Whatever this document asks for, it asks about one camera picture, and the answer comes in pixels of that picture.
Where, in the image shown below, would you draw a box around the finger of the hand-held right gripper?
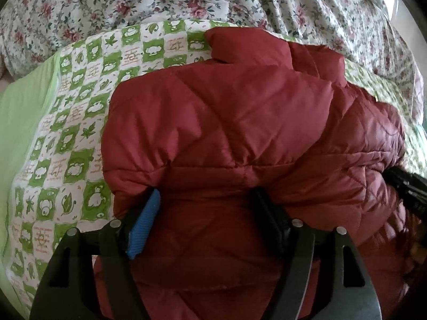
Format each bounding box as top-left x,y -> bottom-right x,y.
383,167 -> 427,217

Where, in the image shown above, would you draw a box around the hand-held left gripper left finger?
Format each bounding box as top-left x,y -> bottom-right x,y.
29,187 -> 161,320

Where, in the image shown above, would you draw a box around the green printed bed sheet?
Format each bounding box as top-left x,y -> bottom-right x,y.
0,18 -> 427,311

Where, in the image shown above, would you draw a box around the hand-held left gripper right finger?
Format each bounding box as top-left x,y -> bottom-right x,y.
254,187 -> 383,320

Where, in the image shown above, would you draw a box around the red quilted jacket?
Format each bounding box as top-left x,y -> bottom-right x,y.
93,27 -> 416,320

